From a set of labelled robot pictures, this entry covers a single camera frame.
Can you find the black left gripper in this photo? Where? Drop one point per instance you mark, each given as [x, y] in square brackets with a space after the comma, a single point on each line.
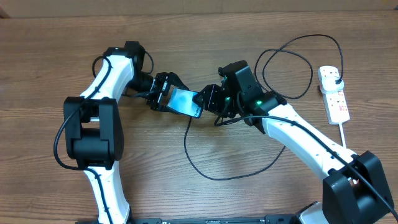
[166, 79]

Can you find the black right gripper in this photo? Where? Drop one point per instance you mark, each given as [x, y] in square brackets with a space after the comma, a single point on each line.
[212, 94]

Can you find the black smartphone with blue screen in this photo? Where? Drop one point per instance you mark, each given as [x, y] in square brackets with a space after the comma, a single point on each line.
[181, 101]

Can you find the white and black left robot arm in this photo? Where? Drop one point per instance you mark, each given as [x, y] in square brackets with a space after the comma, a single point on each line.
[92, 124]

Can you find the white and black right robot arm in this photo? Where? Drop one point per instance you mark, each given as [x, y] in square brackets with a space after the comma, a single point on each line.
[355, 189]

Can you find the white charger plug adapter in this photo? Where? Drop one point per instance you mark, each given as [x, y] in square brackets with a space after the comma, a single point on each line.
[331, 84]

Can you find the white power strip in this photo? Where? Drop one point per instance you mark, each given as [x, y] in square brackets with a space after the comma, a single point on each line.
[335, 103]

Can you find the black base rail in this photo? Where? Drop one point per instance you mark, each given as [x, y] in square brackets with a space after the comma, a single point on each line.
[268, 219]

